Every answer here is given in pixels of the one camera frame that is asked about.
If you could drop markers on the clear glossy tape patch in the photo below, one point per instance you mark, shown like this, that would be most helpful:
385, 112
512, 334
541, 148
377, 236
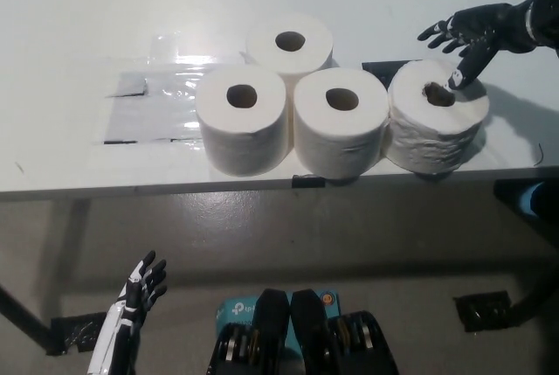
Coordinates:
148, 117

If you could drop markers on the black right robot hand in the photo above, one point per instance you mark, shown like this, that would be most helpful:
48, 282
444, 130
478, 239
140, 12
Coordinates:
493, 27

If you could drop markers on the black and blue object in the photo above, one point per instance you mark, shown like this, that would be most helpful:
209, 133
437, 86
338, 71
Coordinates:
506, 196

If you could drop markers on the smooth white toilet paper roll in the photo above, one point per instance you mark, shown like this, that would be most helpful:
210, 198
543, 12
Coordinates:
244, 143
336, 143
316, 49

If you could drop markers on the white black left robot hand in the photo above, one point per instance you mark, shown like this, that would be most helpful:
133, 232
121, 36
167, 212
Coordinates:
124, 318

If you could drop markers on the black square tape patch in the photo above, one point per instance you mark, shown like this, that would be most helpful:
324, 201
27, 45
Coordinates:
377, 70

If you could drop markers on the teal tp-link box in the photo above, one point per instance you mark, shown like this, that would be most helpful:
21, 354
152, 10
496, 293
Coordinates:
236, 310

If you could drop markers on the small black tape strip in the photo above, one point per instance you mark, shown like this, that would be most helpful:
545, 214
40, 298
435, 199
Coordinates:
308, 182

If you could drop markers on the thin black curved thread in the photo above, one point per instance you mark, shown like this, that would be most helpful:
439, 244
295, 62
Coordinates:
540, 154

